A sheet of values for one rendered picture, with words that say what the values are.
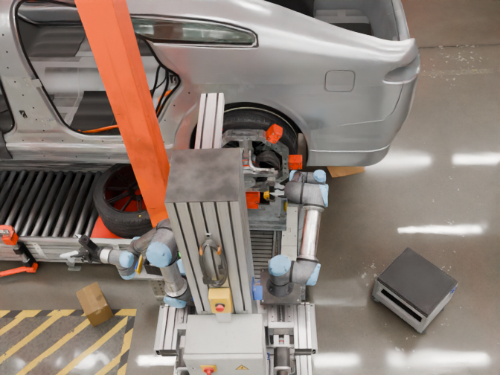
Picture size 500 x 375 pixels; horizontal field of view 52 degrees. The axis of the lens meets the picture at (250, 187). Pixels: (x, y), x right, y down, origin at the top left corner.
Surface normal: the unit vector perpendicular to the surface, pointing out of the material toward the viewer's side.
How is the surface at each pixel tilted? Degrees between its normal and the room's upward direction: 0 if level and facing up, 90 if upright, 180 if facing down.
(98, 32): 90
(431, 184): 0
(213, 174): 0
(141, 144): 90
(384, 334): 0
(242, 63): 81
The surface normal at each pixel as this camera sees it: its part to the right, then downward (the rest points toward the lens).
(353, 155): -0.07, 0.76
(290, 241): -0.06, -0.65
